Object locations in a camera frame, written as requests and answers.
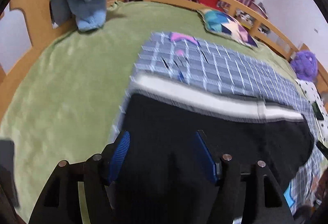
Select black pants with white stripe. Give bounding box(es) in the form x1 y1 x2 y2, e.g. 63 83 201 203
112 73 314 223

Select green fleece blanket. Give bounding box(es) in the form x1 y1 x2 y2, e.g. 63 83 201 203
1 2 295 221

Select grey checked bed sheet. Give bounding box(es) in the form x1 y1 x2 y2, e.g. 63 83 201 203
109 32 323 222

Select white dotted cloth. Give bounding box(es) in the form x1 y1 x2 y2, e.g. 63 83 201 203
295 79 327 145

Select purple plush toy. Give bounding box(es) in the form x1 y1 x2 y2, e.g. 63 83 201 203
290 50 318 82

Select colourful geometric pillow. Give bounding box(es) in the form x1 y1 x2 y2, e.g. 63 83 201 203
197 8 258 48

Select wooden bed frame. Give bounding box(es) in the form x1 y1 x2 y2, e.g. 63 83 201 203
0 0 328 122

